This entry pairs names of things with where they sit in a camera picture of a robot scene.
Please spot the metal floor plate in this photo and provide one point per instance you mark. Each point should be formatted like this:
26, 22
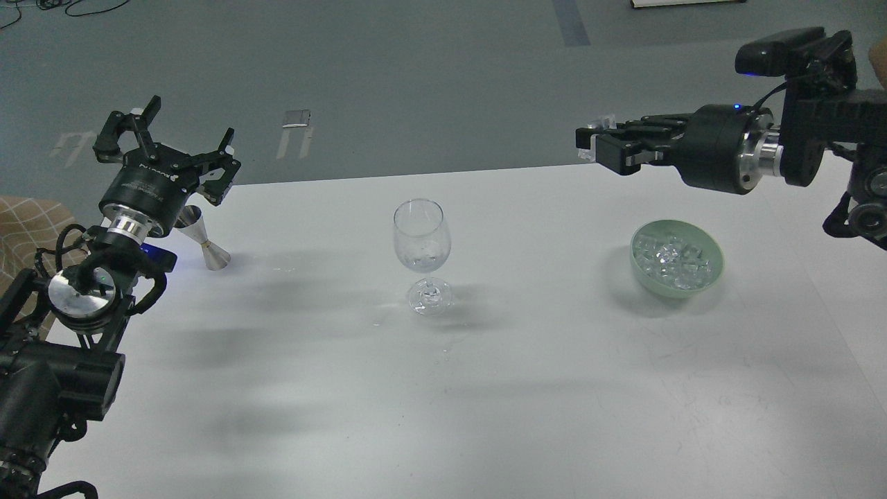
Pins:
296, 119

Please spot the clear wine glass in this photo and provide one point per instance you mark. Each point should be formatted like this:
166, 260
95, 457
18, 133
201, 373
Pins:
423, 243

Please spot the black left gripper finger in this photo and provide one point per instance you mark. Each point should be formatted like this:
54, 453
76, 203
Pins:
106, 147
215, 170

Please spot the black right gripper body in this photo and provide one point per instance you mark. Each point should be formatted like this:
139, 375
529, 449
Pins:
716, 150

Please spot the steel double jigger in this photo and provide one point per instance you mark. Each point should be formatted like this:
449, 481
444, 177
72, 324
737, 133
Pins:
190, 222

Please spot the clear ice cube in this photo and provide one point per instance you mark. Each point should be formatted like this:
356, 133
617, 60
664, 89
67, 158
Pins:
587, 150

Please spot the green bowl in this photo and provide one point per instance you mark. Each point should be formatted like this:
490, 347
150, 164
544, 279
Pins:
696, 235

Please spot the beige checked chair cushion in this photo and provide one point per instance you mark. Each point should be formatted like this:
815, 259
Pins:
26, 225

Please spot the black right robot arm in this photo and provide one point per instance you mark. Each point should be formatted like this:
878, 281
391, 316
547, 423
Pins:
823, 110

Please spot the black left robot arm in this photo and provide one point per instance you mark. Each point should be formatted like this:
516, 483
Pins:
63, 320

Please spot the pile of clear ice cubes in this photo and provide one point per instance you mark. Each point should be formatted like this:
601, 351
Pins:
673, 261

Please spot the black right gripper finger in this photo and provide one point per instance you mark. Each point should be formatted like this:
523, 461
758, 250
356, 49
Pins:
626, 154
659, 124

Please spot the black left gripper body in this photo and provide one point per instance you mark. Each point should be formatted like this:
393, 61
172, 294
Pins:
158, 189

